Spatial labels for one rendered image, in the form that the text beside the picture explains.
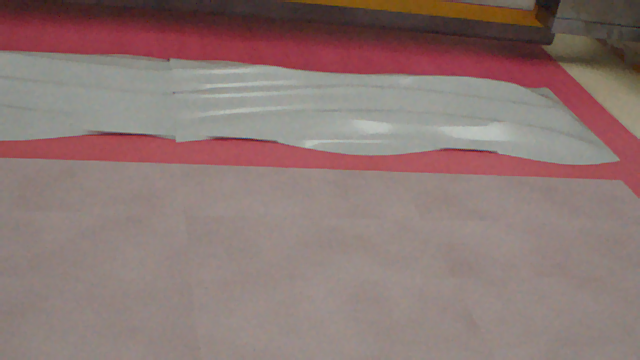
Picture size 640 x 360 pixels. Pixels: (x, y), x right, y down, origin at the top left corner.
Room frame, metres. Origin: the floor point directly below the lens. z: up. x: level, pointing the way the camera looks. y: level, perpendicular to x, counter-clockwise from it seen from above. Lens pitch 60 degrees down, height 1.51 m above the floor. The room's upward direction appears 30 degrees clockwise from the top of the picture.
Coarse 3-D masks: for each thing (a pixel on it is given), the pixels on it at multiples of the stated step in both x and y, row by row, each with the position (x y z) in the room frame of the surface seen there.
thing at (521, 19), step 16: (288, 0) 0.24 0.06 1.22; (304, 0) 0.25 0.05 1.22; (320, 0) 0.25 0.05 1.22; (336, 0) 0.26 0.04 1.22; (352, 0) 0.26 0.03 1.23; (368, 0) 0.27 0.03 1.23; (384, 0) 0.27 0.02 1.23; (400, 0) 0.27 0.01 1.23; (416, 0) 0.28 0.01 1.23; (432, 0) 0.28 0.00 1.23; (448, 16) 0.29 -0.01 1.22; (464, 16) 0.29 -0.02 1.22; (480, 16) 0.30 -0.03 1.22; (496, 16) 0.30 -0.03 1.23; (512, 16) 0.31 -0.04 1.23; (528, 16) 0.31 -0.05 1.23
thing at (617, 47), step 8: (600, 40) 0.36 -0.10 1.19; (608, 40) 0.36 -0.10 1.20; (616, 40) 0.36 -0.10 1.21; (608, 48) 0.36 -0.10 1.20; (616, 48) 0.35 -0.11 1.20; (624, 48) 0.35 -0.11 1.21; (632, 48) 0.35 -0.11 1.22; (624, 56) 0.35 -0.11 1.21; (632, 56) 0.34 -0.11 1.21; (632, 64) 0.34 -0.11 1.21
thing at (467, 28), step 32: (32, 0) 0.18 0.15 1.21; (64, 0) 0.19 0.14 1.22; (96, 0) 0.19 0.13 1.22; (128, 0) 0.20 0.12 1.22; (160, 0) 0.21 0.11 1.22; (192, 0) 0.22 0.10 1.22; (224, 0) 0.23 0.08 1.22; (256, 0) 0.23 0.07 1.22; (416, 32) 0.28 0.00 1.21; (448, 32) 0.28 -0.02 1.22; (480, 32) 0.29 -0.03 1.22; (512, 32) 0.30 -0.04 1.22; (544, 32) 0.31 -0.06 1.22
